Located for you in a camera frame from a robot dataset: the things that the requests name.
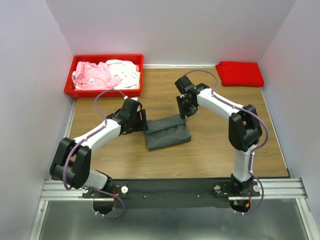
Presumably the dark grey t shirt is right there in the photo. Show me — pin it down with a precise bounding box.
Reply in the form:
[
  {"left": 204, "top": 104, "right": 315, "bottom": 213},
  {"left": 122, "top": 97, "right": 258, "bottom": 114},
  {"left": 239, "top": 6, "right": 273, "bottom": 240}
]
[{"left": 145, "top": 114, "right": 192, "bottom": 151}]

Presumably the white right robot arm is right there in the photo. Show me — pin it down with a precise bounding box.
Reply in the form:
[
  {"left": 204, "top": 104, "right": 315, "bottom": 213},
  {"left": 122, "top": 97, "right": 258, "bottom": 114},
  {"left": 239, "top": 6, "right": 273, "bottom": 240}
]
[{"left": 174, "top": 75, "right": 269, "bottom": 196}]

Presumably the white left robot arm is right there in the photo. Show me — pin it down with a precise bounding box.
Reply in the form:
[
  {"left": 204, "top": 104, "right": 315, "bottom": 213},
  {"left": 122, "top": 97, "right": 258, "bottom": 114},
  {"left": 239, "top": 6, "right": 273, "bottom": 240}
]
[{"left": 49, "top": 97, "right": 148, "bottom": 198}]

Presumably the white t shirt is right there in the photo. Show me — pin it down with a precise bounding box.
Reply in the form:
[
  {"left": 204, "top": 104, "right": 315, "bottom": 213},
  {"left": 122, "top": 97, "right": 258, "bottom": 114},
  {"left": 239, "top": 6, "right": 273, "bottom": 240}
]
[{"left": 106, "top": 59, "right": 141, "bottom": 90}]

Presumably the folded red t shirt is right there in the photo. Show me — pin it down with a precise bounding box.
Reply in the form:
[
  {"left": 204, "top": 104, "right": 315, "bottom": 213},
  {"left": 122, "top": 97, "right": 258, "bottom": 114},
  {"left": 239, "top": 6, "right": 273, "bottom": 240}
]
[{"left": 215, "top": 61, "right": 265, "bottom": 88}]

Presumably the pink t shirt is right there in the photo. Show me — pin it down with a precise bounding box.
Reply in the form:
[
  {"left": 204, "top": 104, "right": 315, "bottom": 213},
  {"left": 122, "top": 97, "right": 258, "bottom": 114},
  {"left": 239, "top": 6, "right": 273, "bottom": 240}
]
[{"left": 71, "top": 61, "right": 122, "bottom": 91}]

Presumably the red plastic bin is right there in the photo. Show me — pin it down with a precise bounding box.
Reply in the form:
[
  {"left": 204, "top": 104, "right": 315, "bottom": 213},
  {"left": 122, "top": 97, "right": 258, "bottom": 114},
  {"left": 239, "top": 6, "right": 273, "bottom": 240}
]
[{"left": 64, "top": 53, "right": 144, "bottom": 99}]

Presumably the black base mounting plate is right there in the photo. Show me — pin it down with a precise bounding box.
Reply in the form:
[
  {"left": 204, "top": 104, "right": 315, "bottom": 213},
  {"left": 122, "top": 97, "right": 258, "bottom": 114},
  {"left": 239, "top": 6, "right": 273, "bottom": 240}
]
[{"left": 82, "top": 177, "right": 260, "bottom": 212}]

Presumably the aluminium frame rail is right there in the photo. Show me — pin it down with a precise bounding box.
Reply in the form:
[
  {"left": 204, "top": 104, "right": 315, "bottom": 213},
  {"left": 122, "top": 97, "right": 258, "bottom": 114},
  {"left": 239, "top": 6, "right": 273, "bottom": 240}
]
[{"left": 29, "top": 99, "right": 312, "bottom": 240}]

